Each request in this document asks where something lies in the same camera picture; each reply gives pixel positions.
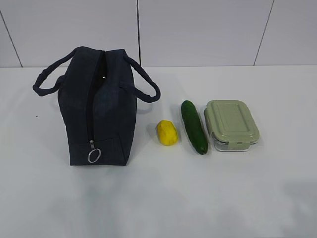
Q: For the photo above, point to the dark navy lunch bag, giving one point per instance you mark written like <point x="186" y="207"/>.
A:
<point x="97" y="93"/>

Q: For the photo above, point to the yellow lemon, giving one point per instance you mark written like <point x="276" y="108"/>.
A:
<point x="167" y="133"/>

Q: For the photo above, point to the green lidded glass container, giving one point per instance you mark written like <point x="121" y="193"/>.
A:
<point x="231" y="125"/>

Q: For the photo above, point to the green cucumber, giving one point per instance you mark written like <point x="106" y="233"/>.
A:
<point x="194" y="127"/>

